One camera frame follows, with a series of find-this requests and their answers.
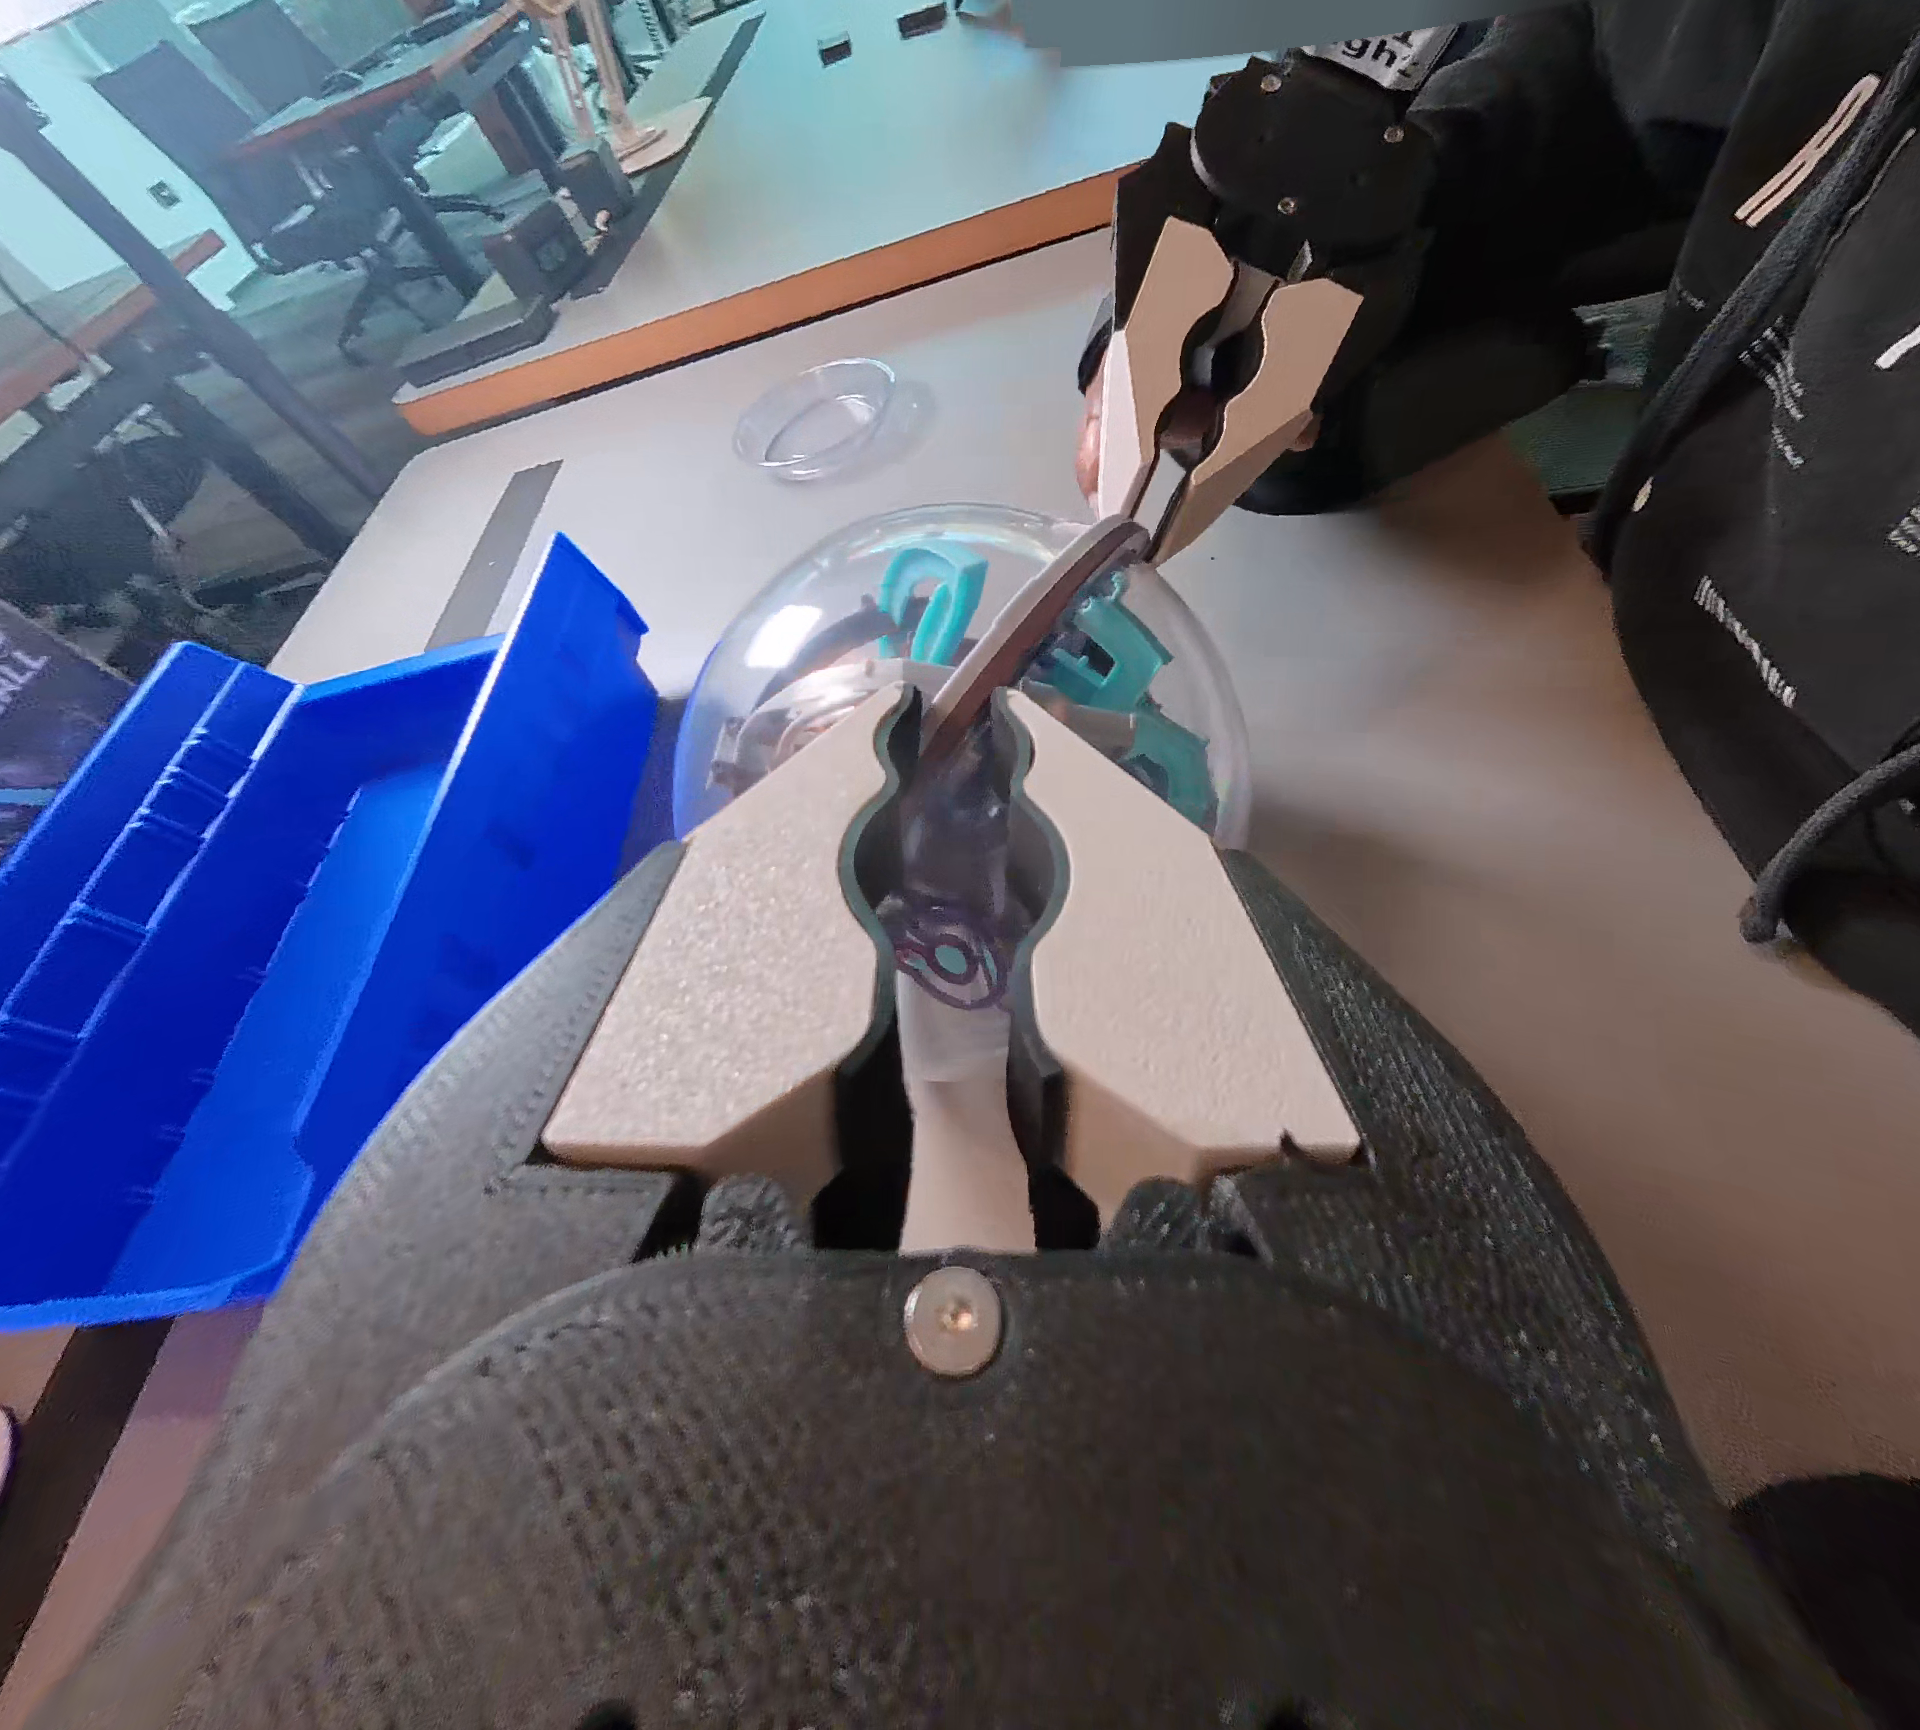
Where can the clear plastic dish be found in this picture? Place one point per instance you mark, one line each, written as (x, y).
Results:
(818, 420)

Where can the blue plastic bin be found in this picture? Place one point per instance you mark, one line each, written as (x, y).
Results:
(270, 951)

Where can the wooden stand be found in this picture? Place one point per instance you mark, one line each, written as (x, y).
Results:
(587, 67)

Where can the dark blue box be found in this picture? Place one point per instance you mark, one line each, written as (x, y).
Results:
(55, 711)

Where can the clear plastic maze ball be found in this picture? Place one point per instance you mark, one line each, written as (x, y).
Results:
(810, 650)

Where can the black printed hoodie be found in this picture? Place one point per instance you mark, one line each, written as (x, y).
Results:
(1802, 410)

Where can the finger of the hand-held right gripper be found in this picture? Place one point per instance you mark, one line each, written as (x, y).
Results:
(1156, 381)
(1261, 425)

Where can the dark tape strip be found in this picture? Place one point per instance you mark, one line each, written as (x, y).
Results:
(497, 555)

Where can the person's right forearm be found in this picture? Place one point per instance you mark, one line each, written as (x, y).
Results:
(1501, 291)

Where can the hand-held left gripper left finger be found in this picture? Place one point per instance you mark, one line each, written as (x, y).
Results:
(736, 1010)

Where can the black power strip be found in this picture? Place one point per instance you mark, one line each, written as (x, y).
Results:
(497, 345)

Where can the black box device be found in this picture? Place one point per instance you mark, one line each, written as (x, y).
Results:
(541, 246)

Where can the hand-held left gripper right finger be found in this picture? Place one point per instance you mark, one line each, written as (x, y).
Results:
(1186, 1010)

